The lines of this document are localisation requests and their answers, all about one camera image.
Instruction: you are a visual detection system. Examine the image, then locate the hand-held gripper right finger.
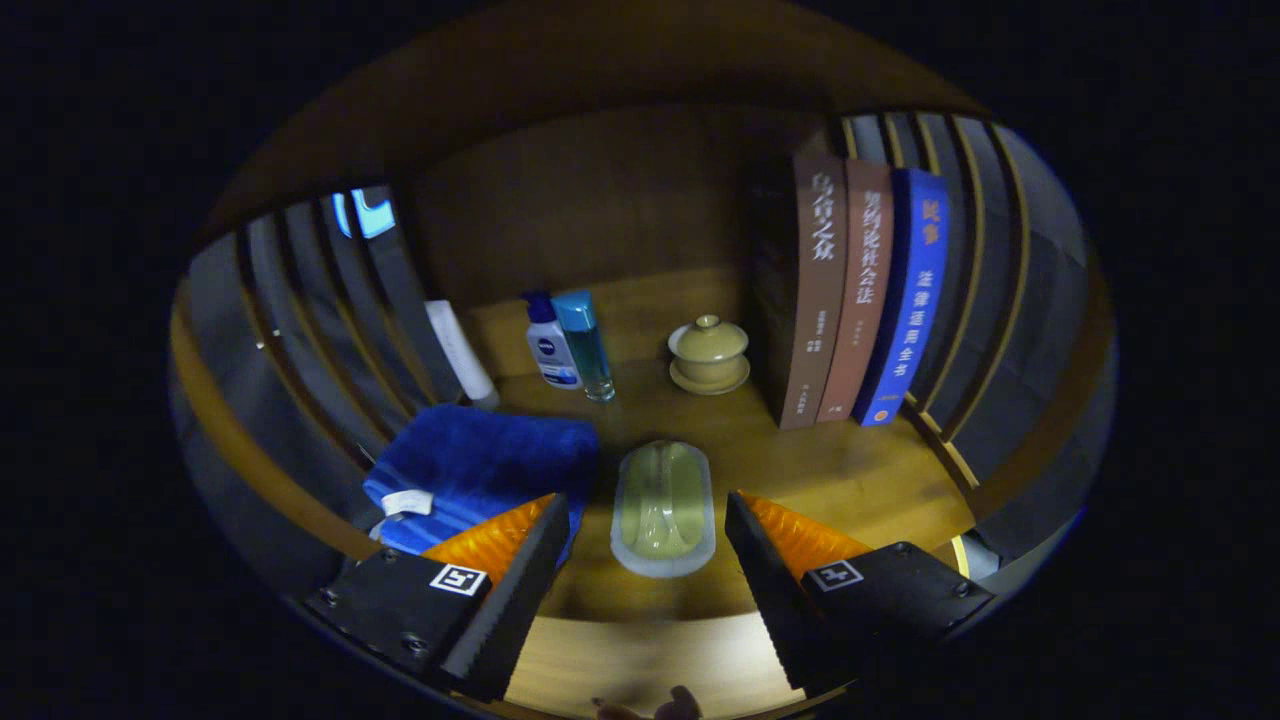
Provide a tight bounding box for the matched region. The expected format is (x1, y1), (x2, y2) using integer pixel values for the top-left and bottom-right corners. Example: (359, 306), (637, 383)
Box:
(725, 490), (996, 696)

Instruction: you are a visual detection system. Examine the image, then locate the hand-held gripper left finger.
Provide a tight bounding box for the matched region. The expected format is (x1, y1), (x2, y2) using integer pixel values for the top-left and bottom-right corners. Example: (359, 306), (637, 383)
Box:
(305, 492), (571, 703)

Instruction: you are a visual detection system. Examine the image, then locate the wooden drawer with black knob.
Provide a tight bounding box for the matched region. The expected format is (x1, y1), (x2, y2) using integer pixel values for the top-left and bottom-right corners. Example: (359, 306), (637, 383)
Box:
(503, 612), (806, 719)

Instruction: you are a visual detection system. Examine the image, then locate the wooden countertop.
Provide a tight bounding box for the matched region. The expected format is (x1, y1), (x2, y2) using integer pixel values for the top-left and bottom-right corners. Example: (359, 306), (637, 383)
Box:
(370, 365), (976, 623)

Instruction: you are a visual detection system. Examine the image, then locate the wooden cabinet with shelf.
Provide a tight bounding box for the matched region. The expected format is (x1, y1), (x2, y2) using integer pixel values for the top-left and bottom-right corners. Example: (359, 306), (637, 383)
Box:
(168, 5), (1119, 719)

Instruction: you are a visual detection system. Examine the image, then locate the blue towel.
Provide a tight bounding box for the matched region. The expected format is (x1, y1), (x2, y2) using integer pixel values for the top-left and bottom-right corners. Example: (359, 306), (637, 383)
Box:
(362, 403), (601, 566)

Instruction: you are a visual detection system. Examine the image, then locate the white bottle with blue cap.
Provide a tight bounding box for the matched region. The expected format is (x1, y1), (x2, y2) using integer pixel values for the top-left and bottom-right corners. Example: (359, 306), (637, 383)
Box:
(521, 290), (584, 391)

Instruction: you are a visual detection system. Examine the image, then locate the white tube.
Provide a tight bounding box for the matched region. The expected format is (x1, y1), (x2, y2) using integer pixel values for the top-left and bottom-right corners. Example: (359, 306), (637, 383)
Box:
(424, 299), (499, 406)

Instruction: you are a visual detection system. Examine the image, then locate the beige lidded teacup with saucer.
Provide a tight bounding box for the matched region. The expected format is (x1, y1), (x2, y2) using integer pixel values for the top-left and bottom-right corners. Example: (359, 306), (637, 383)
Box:
(667, 314), (751, 396)

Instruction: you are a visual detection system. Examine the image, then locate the teal clear bottle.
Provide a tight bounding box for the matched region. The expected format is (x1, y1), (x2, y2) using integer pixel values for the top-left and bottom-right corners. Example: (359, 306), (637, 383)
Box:
(552, 290), (617, 403)

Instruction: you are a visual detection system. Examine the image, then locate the dark brown book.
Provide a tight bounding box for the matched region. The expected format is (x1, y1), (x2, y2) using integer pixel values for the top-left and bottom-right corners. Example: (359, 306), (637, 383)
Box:
(755, 152), (849, 431)

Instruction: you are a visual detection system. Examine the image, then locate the reddish brown book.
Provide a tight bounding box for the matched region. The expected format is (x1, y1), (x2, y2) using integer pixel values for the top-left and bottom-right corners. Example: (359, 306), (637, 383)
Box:
(815, 158), (896, 424)

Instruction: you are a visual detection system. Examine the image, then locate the blue book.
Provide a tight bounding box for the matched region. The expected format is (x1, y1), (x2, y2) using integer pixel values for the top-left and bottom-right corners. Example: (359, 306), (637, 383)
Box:
(853, 167), (951, 428)

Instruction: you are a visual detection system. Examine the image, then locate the black backdrop cloth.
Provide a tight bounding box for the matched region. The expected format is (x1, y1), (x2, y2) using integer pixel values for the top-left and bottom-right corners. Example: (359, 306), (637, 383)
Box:
(170, 110), (1119, 591)

